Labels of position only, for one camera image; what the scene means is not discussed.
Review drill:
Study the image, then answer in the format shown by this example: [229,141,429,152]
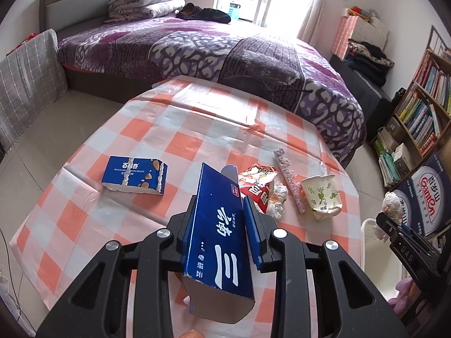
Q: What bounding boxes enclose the blue toothpaste box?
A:
[180,163,255,324]

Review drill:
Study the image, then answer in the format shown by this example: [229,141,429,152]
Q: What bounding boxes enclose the dark wooden bed frame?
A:
[39,0,219,94]

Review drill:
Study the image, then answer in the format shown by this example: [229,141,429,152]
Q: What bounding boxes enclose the pink foam strip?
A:
[273,146,307,215]

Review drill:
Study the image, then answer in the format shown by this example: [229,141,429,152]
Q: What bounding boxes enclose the red snack packet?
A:
[238,164,279,215]

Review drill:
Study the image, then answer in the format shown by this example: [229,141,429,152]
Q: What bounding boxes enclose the crumpled white tissue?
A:
[266,181,289,221]

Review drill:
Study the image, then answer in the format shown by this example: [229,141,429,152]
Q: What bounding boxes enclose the black bench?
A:
[329,54,393,141]

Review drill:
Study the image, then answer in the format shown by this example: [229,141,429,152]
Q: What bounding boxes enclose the orange white checked tablecloth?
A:
[10,75,363,338]

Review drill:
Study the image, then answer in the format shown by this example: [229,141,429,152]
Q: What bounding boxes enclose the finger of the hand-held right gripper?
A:
[375,212,406,243]

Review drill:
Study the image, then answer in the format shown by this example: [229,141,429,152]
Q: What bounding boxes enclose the rows of books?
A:
[396,47,451,152]

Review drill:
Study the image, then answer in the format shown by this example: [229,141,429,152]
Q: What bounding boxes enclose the pink toy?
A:
[388,277,418,315]

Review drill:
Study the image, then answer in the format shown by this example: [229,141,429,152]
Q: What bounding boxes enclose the blue biscuit box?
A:
[102,156,168,196]

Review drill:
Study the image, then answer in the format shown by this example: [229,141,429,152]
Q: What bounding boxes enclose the blue white cardboard carton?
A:
[393,153,451,236]

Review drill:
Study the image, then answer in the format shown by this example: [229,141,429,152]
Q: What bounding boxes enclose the bed with purple quilt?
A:
[56,16,367,168]

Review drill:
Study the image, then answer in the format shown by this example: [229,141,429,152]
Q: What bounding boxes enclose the pile of clothes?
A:
[343,40,395,85]

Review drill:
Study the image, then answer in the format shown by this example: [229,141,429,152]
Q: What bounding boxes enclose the wooden bookshelf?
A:
[370,25,451,198]

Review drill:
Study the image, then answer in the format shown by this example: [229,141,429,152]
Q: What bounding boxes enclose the grey checked cloth cover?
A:
[0,29,69,152]

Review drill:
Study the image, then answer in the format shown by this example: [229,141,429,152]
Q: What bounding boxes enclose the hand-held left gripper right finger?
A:
[243,195,409,338]

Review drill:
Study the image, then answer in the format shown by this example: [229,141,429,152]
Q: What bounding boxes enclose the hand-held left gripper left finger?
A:
[35,196,198,338]

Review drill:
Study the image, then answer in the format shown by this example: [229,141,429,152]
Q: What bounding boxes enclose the dark clothing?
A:
[175,3,231,25]

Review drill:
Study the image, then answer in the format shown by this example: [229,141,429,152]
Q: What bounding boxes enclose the leaf print paper cup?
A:
[300,174,344,222]

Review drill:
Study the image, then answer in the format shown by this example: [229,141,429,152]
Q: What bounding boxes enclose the white curtain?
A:
[296,0,333,41]

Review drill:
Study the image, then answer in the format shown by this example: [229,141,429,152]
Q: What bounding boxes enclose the red cloth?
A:
[14,32,37,52]

